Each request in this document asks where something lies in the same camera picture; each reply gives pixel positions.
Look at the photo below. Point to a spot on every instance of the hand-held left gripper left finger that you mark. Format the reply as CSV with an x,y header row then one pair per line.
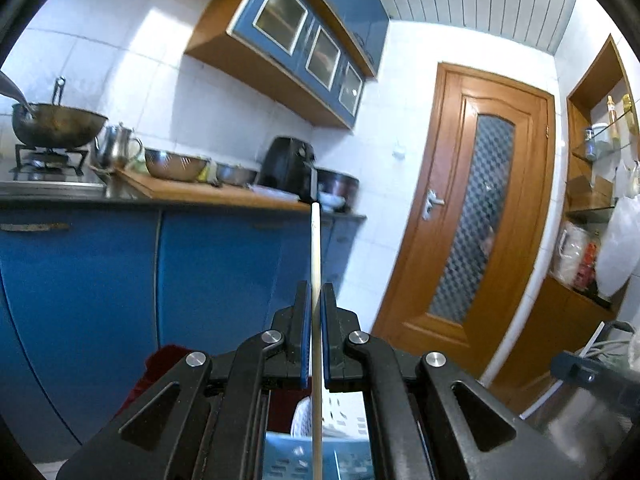
x,y
305,340

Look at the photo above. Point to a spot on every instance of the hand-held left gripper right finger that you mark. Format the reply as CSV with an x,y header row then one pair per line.
x,y
327,340

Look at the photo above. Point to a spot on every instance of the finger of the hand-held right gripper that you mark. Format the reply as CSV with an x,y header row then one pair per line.
x,y
575,370

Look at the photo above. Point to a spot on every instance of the wooden chopstick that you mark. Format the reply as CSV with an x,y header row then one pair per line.
x,y
315,260

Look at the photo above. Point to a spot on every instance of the light blue utensil holder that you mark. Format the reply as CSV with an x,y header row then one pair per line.
x,y
290,460

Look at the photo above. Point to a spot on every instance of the wooden shelf unit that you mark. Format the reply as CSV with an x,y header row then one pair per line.
x,y
550,320

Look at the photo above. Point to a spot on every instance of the white plastic basket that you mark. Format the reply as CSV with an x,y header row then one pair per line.
x,y
345,415

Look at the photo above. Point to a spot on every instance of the red container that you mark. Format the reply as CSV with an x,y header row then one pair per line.
x,y
587,270

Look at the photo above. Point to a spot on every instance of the wooden door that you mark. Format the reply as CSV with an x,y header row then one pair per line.
x,y
415,285

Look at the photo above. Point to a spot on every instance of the white plastic bag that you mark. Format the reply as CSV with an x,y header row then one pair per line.
x,y
615,250

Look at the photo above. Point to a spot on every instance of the white bowl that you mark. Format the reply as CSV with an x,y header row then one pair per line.
x,y
332,201

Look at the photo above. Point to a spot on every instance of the red floral blanket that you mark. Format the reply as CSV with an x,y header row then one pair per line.
x,y
160,365

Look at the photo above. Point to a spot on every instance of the white plate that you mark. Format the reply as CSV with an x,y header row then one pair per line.
x,y
270,191

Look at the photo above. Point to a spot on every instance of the black rice cooker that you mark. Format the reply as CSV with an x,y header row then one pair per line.
x,y
340,182

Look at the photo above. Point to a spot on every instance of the cardboard box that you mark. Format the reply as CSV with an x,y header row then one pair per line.
x,y
590,195

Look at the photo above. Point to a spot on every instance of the black air fryer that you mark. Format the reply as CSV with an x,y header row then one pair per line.
x,y
285,165

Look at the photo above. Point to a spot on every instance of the steel basin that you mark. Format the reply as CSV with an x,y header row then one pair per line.
x,y
235,175

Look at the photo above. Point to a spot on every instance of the wooden cutting board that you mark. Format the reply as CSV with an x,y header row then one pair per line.
x,y
165,190

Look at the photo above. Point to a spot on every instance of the steel colander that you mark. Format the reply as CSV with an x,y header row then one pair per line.
x,y
175,165

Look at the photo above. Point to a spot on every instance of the white jar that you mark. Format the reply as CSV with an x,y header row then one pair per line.
x,y
595,142

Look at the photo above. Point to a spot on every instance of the blue base cabinets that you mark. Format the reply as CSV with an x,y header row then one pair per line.
x,y
75,285

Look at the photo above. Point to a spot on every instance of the black kitchen countertop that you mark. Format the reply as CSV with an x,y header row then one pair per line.
x,y
100,201

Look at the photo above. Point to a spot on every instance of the tan bottle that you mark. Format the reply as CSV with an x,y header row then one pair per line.
x,y
613,120

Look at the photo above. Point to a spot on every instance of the yellow bottle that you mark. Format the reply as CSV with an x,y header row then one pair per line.
x,y
629,115

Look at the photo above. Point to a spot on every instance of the steel kettle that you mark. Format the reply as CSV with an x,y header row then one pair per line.
x,y
117,147

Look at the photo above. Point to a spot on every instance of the gas stove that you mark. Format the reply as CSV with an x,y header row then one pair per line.
x,y
50,187

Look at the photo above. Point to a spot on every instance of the black wok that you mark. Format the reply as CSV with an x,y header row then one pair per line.
x,y
60,127

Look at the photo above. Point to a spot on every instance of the white wall switch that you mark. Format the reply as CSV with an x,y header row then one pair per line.
x,y
398,152

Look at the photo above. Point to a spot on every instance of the blue wall cabinet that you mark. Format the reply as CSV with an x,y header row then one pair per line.
x,y
270,20

